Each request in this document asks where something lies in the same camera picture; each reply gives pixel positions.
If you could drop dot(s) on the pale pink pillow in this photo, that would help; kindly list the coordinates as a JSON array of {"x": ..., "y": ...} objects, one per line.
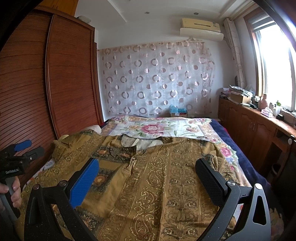
[{"x": 95, "y": 128}]

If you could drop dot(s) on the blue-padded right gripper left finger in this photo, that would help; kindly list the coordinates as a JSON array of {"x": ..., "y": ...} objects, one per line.
[{"x": 40, "y": 220}]

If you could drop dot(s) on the pink floral quilt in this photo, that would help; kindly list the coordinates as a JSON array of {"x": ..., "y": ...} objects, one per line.
[{"x": 196, "y": 128}]

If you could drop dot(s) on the window with wooden frame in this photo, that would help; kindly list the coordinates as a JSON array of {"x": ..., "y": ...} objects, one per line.
[{"x": 274, "y": 59}]

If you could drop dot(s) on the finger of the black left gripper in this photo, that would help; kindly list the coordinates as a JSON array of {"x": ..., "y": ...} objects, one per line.
[{"x": 33, "y": 154}]

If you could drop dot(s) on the sheer circle-pattern curtain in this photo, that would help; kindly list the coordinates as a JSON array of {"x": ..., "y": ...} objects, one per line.
[{"x": 149, "y": 79}]

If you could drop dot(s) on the person's left hand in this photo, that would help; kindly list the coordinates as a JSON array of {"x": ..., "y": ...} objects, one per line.
[{"x": 16, "y": 196}]

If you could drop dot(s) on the pink figurine on cabinet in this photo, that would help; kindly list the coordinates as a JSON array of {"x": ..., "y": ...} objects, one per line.
[{"x": 262, "y": 103}]

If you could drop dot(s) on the red-brown louvered wooden wardrobe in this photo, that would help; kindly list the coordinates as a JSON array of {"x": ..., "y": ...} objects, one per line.
[{"x": 49, "y": 81}]

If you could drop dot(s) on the teal item on box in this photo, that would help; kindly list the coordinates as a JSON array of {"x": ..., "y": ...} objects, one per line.
[{"x": 178, "y": 112}]

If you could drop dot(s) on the golden brown patterned garment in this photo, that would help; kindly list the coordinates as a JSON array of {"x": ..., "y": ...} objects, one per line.
[{"x": 139, "y": 194}]

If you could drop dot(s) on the beige wall air conditioner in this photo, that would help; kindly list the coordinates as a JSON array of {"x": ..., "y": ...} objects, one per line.
[{"x": 201, "y": 29}]

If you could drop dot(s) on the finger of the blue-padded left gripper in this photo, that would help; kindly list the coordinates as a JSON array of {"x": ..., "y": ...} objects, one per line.
[{"x": 22, "y": 146}]

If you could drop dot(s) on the small bottles on cabinet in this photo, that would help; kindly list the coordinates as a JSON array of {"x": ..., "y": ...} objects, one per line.
[{"x": 275, "y": 107}]

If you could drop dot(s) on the gathered patterned window curtain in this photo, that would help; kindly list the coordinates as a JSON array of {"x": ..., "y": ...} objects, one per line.
[{"x": 235, "y": 46}]

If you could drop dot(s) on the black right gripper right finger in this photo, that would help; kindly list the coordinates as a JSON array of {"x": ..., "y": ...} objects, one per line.
[{"x": 254, "y": 220}]

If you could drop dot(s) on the stack of papers and boxes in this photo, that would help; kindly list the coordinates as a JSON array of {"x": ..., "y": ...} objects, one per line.
[{"x": 236, "y": 94}]

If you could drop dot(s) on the dark blue blanket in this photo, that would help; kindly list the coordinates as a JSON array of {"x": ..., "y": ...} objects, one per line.
[{"x": 250, "y": 173}]

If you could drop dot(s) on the long wooden side cabinet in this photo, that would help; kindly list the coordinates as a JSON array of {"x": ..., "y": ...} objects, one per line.
[{"x": 266, "y": 142}]

